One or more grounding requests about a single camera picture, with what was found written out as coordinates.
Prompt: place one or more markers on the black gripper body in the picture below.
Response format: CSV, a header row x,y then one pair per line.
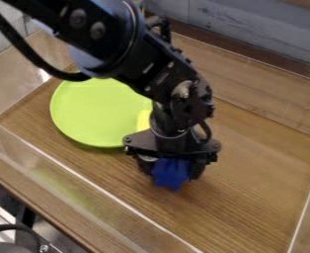
x,y
151,146

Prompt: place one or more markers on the blue star-shaped block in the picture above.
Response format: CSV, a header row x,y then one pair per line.
x,y
171,172

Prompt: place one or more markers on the clear acrylic front wall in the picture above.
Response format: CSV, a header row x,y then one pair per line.
x,y
100,222

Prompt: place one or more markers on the green round plate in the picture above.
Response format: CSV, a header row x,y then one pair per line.
x,y
96,112

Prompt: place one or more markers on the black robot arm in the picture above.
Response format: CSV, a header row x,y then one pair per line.
x,y
116,43

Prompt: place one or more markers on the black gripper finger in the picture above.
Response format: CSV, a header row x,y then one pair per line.
x,y
198,167
145,163

